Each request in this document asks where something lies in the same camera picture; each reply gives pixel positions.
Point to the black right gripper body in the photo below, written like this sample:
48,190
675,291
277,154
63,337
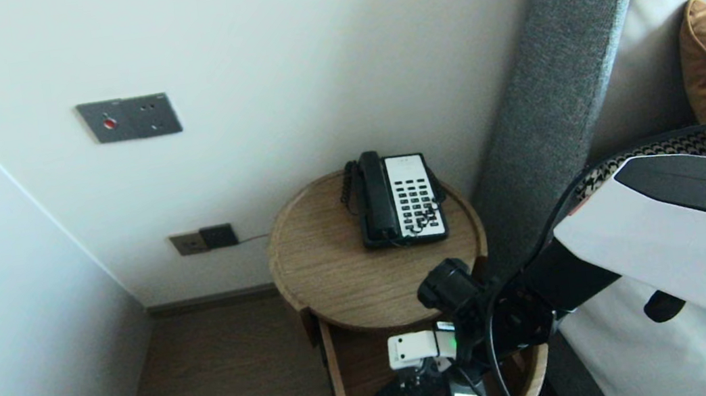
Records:
466,391

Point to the round wooden side table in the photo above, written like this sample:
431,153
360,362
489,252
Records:
368,366

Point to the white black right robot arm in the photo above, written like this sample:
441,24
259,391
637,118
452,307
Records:
674,251

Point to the round wooden bedside table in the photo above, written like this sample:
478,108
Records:
336,275

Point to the black and white telephone base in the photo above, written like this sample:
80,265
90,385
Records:
414,197

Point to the black telephone handset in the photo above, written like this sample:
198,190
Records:
377,201

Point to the brown wooden baseboard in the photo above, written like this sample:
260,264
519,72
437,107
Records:
203,303

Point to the grey fabric headboard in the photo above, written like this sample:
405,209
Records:
551,97

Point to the black white houndstooth pillow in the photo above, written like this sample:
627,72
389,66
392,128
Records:
660,149

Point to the beige pillow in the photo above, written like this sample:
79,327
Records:
640,99

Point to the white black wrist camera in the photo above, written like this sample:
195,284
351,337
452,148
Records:
414,348

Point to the black wall plug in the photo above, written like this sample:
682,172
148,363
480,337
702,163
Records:
219,236

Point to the beige wall socket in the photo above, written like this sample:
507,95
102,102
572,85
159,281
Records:
187,244

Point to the grey wall switch panel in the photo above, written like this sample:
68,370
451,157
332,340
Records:
130,119

